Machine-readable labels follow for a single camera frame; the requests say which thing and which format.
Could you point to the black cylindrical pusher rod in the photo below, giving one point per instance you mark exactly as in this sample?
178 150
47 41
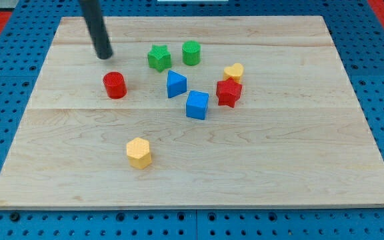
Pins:
92 14

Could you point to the green star block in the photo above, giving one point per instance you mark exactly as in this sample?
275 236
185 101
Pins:
159 58

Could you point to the red star block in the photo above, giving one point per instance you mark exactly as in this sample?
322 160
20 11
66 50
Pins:
228 92

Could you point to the red cylinder block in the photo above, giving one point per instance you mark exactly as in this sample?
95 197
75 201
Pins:
115 85

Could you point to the green cylinder block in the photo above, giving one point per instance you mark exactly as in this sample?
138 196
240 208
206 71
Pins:
191 51

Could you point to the blue triangle block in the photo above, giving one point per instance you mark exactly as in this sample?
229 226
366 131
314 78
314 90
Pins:
176 84

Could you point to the blue cube block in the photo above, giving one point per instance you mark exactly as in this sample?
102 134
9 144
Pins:
197 105

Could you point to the wooden board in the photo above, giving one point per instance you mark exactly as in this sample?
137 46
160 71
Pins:
296 139

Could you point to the yellow hexagon block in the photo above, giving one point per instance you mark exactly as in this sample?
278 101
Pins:
138 153

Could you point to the yellow heart block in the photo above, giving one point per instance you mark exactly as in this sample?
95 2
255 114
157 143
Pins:
234 71

